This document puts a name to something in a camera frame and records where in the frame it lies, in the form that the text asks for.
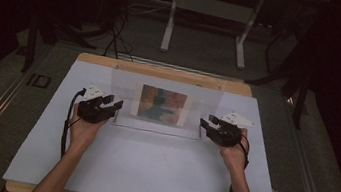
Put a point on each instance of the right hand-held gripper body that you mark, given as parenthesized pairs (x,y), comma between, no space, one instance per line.
(228,134)

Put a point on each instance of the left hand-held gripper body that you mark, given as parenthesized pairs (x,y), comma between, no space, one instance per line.
(92,112)

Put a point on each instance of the clear acrylic photo frame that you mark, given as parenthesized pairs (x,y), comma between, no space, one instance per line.
(122,86)

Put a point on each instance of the painting print card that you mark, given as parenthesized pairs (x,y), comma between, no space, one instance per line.
(161,105)

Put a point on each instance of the person's right hand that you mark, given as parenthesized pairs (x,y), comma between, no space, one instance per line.
(234,155)

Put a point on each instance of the person's left hand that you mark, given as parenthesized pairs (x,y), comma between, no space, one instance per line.
(84,132)

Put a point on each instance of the black floor socket plate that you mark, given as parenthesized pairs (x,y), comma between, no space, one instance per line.
(39,81)

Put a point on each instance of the white table cover sheet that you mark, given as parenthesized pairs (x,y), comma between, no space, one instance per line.
(155,168)

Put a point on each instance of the black metal stand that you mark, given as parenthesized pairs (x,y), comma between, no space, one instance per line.
(300,94)
(31,39)

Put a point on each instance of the white metal table frame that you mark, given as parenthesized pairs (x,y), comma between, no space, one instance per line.
(211,7)

